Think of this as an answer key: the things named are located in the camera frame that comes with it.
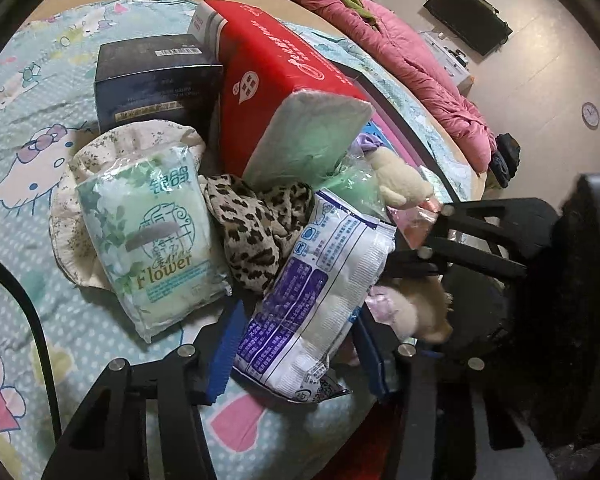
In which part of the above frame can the cream plush with purple bow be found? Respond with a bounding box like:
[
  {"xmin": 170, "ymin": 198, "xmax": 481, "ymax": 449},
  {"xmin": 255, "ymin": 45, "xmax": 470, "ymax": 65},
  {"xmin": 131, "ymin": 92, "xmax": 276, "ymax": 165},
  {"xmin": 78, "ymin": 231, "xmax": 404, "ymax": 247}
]
[{"xmin": 352, "ymin": 132, "xmax": 435, "ymax": 208}]

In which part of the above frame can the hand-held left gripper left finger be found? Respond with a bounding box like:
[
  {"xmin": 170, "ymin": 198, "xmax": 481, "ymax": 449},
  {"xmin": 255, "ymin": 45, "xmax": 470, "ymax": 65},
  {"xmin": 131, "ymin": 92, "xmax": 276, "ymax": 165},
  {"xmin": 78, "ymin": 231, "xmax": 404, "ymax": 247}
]
[{"xmin": 40, "ymin": 300, "xmax": 251, "ymax": 480}]

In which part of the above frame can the leopard print scrunchie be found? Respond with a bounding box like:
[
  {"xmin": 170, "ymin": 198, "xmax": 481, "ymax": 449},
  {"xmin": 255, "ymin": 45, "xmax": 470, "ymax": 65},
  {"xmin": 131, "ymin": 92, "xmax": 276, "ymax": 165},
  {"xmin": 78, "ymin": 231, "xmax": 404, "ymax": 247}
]
[{"xmin": 200, "ymin": 174, "xmax": 315, "ymax": 295}]

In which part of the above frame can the red cloth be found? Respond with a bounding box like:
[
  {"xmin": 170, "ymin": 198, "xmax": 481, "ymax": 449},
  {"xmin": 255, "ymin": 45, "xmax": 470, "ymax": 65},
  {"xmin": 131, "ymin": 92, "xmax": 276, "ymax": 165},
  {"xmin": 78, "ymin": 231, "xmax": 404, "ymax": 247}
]
[{"xmin": 320, "ymin": 400, "xmax": 406, "ymax": 480}]

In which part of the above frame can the small green tissue pack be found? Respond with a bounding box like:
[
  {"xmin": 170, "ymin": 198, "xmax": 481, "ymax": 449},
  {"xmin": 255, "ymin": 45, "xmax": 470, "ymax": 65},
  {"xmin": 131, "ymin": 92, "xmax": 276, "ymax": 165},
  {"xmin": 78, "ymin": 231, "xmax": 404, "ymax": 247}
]
[{"xmin": 75, "ymin": 142, "xmax": 232, "ymax": 344}]

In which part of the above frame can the black cable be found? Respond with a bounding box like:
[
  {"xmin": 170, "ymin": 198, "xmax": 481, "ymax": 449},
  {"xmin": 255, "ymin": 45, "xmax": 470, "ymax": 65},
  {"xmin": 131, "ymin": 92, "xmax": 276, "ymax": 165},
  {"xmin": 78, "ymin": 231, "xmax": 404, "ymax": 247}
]
[{"xmin": 0, "ymin": 249, "xmax": 62, "ymax": 441}]

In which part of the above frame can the white cabinet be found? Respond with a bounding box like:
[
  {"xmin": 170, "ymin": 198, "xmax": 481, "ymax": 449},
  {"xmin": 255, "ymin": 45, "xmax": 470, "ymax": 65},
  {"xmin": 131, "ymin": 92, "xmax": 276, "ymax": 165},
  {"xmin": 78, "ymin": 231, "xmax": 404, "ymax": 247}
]
[{"xmin": 420, "ymin": 30, "xmax": 473, "ymax": 86}]

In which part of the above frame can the blue cartoon cat printed blanket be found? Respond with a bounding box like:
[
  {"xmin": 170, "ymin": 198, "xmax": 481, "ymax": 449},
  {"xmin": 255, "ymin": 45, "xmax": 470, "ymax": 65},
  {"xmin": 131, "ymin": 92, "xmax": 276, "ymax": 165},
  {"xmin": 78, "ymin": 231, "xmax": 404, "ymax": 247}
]
[{"xmin": 0, "ymin": 0, "xmax": 481, "ymax": 480}]

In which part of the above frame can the white floral fabric hat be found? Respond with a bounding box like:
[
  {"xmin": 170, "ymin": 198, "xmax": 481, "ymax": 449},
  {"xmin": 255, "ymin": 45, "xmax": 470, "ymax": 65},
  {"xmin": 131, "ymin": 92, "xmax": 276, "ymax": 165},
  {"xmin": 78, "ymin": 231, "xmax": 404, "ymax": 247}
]
[{"xmin": 50, "ymin": 122, "xmax": 208, "ymax": 288}]

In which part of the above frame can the pink quilt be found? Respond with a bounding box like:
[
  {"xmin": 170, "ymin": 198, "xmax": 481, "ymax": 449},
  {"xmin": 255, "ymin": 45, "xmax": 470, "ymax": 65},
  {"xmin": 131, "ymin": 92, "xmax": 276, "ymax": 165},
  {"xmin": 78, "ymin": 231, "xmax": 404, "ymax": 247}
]
[{"xmin": 247, "ymin": 0, "xmax": 496, "ymax": 173}]

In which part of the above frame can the black flat screen television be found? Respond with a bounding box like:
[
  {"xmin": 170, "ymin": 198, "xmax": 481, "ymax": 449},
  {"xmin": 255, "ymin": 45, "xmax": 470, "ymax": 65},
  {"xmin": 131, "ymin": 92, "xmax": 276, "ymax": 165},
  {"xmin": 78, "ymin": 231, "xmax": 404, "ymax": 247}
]
[{"xmin": 424, "ymin": 0, "xmax": 513, "ymax": 56}]

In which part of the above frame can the dark clothes pile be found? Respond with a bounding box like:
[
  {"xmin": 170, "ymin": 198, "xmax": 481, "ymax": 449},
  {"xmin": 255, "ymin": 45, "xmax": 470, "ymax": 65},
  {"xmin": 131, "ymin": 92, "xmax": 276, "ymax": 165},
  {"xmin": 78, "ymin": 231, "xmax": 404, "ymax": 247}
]
[{"xmin": 490, "ymin": 132, "xmax": 522, "ymax": 191}]

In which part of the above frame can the cream plush with pink bow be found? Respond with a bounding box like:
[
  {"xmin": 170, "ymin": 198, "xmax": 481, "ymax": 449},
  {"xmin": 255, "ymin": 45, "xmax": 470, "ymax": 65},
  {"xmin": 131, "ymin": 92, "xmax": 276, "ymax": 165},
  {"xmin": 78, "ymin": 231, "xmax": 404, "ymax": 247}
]
[{"xmin": 367, "ymin": 277, "xmax": 453, "ymax": 356}]

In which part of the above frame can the black cardboard box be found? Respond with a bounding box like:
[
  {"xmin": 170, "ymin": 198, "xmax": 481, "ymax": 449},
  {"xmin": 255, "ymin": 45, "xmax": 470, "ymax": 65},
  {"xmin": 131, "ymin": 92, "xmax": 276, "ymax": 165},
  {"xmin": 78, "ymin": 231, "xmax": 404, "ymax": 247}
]
[{"xmin": 92, "ymin": 35, "xmax": 225, "ymax": 138}]

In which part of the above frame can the white purple wet wipe packet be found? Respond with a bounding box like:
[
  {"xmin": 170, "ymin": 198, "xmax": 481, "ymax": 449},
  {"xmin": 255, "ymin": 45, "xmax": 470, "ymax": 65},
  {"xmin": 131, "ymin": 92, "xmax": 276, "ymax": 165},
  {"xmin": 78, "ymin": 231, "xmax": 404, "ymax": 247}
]
[{"xmin": 232, "ymin": 187, "xmax": 398, "ymax": 406}]

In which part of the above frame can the dark box with pink book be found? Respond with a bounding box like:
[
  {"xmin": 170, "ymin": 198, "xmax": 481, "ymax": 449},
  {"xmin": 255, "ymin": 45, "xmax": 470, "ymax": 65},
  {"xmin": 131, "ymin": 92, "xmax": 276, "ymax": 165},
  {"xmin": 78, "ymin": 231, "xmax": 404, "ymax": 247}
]
[{"xmin": 325, "ymin": 57, "xmax": 456, "ymax": 211}]

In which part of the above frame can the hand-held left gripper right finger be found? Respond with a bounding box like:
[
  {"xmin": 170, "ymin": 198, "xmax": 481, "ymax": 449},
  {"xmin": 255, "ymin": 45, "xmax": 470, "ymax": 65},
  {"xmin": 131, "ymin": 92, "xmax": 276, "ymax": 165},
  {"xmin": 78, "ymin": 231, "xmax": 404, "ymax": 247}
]
[{"xmin": 352, "ymin": 305, "xmax": 561, "ymax": 480}]

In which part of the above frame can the green puff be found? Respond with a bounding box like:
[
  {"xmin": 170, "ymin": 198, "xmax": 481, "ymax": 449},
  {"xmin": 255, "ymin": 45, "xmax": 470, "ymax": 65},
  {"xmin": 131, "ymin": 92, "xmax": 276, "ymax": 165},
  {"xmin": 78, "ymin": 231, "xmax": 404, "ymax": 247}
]
[{"xmin": 330, "ymin": 157, "xmax": 388, "ymax": 221}]

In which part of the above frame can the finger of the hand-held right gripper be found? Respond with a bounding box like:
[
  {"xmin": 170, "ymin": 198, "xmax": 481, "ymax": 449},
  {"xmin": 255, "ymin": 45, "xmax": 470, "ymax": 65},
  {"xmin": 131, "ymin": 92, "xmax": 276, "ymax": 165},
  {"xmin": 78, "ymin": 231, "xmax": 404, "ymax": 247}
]
[
  {"xmin": 437, "ymin": 197, "xmax": 561, "ymax": 261},
  {"xmin": 387, "ymin": 245, "xmax": 528, "ymax": 281}
]

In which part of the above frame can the red tissue pack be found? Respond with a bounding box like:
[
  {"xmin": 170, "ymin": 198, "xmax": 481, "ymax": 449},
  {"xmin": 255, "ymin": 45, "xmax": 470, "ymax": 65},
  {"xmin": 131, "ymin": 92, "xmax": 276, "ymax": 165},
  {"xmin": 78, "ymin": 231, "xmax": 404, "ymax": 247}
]
[{"xmin": 189, "ymin": 0, "xmax": 374, "ymax": 192}]

